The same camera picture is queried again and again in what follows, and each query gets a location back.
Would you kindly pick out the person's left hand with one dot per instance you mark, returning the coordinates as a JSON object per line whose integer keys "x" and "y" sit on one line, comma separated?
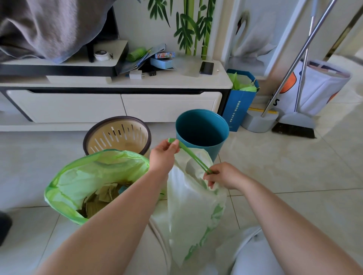
{"x": 163, "y": 158}

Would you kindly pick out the person's right hand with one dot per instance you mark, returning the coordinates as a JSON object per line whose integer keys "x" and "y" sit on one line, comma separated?
{"x": 227, "y": 175}

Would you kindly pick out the teal plastic waste bin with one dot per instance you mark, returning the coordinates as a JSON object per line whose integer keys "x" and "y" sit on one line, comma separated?
{"x": 198, "y": 127}

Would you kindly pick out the white trash bag green print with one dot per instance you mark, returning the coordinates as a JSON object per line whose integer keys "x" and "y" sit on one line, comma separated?
{"x": 192, "y": 209}

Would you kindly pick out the beige slotted waste basket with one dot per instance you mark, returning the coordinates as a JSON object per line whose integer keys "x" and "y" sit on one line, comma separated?
{"x": 119, "y": 136}

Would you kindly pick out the person's right forearm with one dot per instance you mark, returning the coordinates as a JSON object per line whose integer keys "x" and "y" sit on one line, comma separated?
{"x": 289, "y": 226}

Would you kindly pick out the person's left forearm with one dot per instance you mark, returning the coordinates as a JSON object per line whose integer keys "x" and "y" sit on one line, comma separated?
{"x": 113, "y": 226}

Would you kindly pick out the blue paper bag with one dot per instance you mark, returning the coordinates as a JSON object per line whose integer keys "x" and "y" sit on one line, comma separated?
{"x": 238, "y": 110}

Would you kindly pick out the green bag roll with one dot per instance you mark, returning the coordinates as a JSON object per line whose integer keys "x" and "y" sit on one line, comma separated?
{"x": 135, "y": 54}

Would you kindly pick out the white cabinet drawer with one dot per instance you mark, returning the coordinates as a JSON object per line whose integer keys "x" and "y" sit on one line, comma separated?
{"x": 170, "y": 107}
{"x": 65, "y": 107}

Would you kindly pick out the brown cardboard scraps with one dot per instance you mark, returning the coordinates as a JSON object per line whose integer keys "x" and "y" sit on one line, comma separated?
{"x": 99, "y": 198}

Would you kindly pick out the white TV cabinet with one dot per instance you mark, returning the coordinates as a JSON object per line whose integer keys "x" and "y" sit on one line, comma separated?
{"x": 170, "y": 82}

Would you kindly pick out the black plug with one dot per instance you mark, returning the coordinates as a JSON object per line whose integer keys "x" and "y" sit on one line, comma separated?
{"x": 152, "y": 73}

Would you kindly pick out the white charger adapter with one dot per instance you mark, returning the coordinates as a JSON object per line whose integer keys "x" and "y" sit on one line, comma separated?
{"x": 135, "y": 74}

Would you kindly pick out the green tissue paper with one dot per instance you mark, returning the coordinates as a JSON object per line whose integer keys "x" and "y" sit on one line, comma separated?
{"x": 235, "y": 83}

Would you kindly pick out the light blue box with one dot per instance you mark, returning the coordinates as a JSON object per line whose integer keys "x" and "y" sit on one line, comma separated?
{"x": 161, "y": 63}

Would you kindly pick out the translucent plastic sheet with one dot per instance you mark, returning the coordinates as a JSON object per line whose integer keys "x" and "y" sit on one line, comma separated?
{"x": 188, "y": 66}

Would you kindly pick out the blue booklet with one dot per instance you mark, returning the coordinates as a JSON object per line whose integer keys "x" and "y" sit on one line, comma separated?
{"x": 144, "y": 61}

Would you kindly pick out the black phone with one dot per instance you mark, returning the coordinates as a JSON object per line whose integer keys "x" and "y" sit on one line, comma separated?
{"x": 206, "y": 68}

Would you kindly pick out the colourful small box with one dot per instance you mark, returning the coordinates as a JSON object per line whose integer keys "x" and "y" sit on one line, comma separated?
{"x": 164, "y": 55}

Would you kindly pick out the white cartoon laundry basket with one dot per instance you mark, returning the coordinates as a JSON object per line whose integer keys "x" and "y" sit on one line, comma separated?
{"x": 317, "y": 87}

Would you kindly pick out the white black-edged riser shelf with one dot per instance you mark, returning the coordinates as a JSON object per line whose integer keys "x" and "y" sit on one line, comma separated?
{"x": 79, "y": 61}

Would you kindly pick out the white swan print door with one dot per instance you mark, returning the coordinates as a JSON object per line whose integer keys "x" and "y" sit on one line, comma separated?
{"x": 263, "y": 42}

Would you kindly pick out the dark grey fabric stool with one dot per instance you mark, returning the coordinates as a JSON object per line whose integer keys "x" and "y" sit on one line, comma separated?
{"x": 4, "y": 229}

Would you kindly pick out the grey blanket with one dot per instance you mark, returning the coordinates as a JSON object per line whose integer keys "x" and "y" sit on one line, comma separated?
{"x": 42, "y": 28}

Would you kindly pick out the green bamboo wall decal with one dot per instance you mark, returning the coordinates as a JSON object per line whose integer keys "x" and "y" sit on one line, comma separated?
{"x": 188, "y": 22}

